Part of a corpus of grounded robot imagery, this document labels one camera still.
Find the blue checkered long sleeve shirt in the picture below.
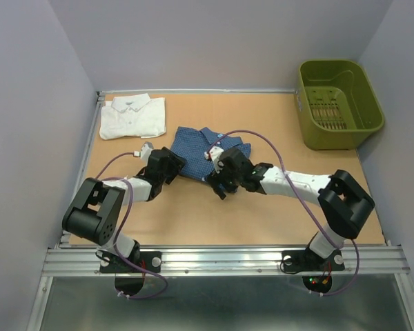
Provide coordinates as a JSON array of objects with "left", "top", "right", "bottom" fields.
[{"left": 170, "top": 126, "right": 251, "bottom": 183}]

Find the white shirt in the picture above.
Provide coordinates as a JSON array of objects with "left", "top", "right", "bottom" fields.
[{"left": 99, "top": 93, "right": 166, "bottom": 140}]

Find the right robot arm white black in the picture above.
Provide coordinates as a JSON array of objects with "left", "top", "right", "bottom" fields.
[{"left": 204, "top": 147, "right": 375, "bottom": 269}]

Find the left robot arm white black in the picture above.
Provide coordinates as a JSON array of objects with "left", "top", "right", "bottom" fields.
[{"left": 62, "top": 143, "right": 186, "bottom": 272}]

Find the green plastic basket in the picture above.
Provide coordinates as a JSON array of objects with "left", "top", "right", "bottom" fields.
[{"left": 296, "top": 59, "right": 385, "bottom": 150}]

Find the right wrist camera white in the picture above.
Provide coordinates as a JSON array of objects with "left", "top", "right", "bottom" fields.
[{"left": 204, "top": 146, "right": 224, "bottom": 173}]

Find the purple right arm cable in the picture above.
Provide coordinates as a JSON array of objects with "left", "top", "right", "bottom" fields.
[{"left": 206, "top": 129, "right": 362, "bottom": 298}]

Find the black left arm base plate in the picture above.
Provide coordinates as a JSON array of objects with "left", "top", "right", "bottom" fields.
[{"left": 95, "top": 250, "right": 162, "bottom": 274}]

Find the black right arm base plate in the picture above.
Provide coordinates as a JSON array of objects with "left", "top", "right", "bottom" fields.
[{"left": 281, "top": 248, "right": 345, "bottom": 274}]

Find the aluminium mounting rail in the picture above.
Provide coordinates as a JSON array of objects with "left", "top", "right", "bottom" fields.
[{"left": 41, "top": 245, "right": 410, "bottom": 277}]

